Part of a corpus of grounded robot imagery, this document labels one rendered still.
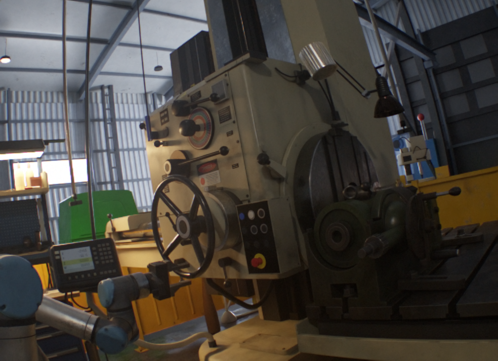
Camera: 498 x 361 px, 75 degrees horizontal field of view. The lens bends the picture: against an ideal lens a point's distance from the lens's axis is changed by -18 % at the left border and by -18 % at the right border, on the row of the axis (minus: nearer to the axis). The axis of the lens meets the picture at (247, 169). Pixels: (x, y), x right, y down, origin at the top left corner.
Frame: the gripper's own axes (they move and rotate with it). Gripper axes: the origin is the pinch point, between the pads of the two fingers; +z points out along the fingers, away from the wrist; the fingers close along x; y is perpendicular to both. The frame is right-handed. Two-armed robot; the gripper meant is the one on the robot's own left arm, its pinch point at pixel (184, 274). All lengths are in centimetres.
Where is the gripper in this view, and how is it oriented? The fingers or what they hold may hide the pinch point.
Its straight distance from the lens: 143.8
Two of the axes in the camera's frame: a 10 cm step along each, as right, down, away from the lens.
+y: -7.0, 0.1, 7.1
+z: 7.1, -0.6, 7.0
